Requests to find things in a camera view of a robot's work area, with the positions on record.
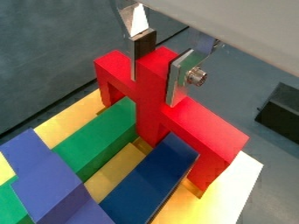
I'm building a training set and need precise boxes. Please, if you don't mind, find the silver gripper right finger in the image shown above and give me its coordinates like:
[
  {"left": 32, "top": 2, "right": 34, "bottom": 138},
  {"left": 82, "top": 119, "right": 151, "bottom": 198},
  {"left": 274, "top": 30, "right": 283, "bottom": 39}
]
[{"left": 166, "top": 29, "right": 221, "bottom": 107}]

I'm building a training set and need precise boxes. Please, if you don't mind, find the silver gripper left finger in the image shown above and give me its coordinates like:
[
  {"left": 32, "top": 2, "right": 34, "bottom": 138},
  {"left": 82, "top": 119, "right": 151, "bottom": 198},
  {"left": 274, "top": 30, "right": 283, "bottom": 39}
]
[{"left": 115, "top": 0, "right": 156, "bottom": 81}]

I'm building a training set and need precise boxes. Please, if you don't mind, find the red cross-shaped block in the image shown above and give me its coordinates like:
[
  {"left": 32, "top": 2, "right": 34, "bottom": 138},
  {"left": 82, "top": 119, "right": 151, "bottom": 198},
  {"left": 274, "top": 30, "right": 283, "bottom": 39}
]
[{"left": 94, "top": 47, "right": 249, "bottom": 191}]

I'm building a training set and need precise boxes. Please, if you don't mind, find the yellow base board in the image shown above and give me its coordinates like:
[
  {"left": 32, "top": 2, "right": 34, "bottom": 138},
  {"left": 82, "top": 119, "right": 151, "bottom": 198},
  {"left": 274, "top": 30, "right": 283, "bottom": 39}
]
[{"left": 0, "top": 92, "right": 263, "bottom": 224}]

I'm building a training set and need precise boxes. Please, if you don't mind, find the black block holder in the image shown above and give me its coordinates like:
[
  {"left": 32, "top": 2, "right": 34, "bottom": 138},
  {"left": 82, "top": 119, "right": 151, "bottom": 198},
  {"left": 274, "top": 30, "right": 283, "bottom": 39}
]
[{"left": 255, "top": 82, "right": 299, "bottom": 144}]

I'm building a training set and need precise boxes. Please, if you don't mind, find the green long block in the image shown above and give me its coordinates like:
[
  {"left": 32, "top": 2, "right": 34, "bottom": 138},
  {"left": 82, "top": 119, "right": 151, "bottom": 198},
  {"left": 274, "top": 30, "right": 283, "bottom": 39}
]
[{"left": 0, "top": 98, "right": 136, "bottom": 224}]

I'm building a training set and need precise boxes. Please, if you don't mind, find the blue long block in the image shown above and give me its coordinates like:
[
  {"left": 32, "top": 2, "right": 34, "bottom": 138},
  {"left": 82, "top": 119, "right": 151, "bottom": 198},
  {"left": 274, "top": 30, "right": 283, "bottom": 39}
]
[{"left": 99, "top": 133, "right": 200, "bottom": 224}]

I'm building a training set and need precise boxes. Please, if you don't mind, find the purple cross-shaped block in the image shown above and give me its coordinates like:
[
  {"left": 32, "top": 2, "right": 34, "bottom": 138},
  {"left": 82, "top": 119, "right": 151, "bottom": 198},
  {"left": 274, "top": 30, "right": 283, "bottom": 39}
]
[{"left": 0, "top": 129, "right": 115, "bottom": 224}]

